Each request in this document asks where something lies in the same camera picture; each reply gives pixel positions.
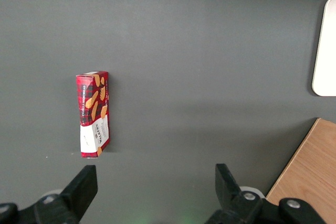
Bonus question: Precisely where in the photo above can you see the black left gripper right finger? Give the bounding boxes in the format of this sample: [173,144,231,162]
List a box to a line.
[204,164,326,224]

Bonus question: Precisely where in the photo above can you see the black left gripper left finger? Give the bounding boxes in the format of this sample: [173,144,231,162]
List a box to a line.
[0,165,99,224]

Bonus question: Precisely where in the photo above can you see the wooden drawer cabinet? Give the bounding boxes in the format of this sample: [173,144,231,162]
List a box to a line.
[265,118,336,224]

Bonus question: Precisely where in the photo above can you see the red tartan shortbread box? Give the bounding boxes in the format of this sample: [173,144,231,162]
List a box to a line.
[76,70,111,159]

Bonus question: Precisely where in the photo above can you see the beige plastic tray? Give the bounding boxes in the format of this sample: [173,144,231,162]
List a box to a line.
[311,0,336,97]

